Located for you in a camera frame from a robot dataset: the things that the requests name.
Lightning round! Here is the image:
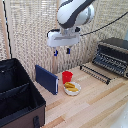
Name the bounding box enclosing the black wire rack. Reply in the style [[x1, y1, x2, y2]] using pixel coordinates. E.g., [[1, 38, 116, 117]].
[[79, 64, 112, 86]]

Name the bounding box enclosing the red plastic cup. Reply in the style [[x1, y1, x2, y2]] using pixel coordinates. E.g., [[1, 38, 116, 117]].
[[61, 70, 74, 85]]

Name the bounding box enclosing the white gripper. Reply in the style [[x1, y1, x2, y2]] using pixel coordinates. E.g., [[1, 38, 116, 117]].
[[46, 29, 81, 58]]

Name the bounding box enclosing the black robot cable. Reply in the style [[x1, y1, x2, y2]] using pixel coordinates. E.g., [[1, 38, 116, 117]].
[[79, 11, 128, 37]]

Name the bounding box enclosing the thin black vertical cable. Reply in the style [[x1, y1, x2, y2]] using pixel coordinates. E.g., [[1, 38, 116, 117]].
[[2, 0, 13, 60]]

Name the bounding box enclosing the yellow food piece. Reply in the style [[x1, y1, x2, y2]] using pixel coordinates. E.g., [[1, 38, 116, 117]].
[[66, 86, 80, 93], [65, 82, 76, 89]]

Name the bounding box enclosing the black fabric storage case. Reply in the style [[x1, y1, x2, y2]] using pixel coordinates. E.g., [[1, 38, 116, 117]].
[[0, 58, 47, 128]]

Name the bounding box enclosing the blue book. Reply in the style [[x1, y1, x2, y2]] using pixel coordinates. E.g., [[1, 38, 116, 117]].
[[34, 64, 60, 96]]

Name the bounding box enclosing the woven bamboo screen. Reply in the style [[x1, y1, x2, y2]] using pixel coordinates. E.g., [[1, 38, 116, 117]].
[[0, 0, 128, 81]]

